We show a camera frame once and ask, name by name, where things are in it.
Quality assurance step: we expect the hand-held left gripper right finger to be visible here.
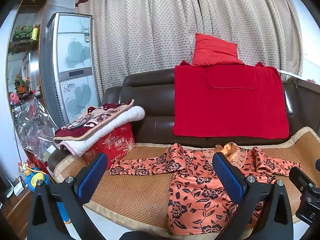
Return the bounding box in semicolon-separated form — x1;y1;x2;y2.
212;152;294;240

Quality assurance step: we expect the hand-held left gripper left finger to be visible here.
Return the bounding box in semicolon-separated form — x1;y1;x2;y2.
27;152;108;240

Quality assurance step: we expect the orange floral blouse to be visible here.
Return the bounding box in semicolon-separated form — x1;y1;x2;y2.
109;142;302;236

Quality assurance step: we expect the red tissue package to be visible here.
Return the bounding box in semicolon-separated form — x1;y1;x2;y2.
82;123;137;167

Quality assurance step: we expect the woven rattan sofa mat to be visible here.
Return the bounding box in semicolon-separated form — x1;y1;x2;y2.
54;127;320;233

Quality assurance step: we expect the maroon floral folded blanket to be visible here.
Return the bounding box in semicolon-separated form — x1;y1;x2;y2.
54;99;135;140

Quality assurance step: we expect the colourful plastic toy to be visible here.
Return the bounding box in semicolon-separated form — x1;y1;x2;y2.
19;161;70;224

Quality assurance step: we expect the red blanket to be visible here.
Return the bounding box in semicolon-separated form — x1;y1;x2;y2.
172;60;290;140

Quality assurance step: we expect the white folded quilt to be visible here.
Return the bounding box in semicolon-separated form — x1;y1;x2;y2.
56;106;146;158

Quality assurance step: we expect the clear plastic wrap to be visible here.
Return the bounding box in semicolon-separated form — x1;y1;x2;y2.
12;97;59;155

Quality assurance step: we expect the brown leather sofa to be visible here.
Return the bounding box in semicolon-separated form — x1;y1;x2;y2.
47;67;320;178

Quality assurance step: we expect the silver standing air conditioner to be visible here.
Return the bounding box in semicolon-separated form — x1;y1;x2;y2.
40;12;102;128

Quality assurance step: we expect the red plastic bag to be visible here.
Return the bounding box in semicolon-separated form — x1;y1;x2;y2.
9;92;22;105

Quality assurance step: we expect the flower ornament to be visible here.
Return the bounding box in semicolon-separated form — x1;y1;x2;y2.
14;74;32;96

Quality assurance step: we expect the red pillow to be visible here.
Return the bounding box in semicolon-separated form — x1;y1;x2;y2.
191;33;244;67

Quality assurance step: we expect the wooden display cabinet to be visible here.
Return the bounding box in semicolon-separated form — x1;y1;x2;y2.
5;0;57;140

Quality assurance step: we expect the yellow bottle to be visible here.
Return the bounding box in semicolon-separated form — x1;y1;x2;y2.
30;24;40;40

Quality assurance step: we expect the beige dotted curtain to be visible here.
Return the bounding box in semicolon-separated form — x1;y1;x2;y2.
75;0;304;100

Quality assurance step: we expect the green figurine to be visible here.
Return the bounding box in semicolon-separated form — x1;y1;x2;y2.
12;25;33;40

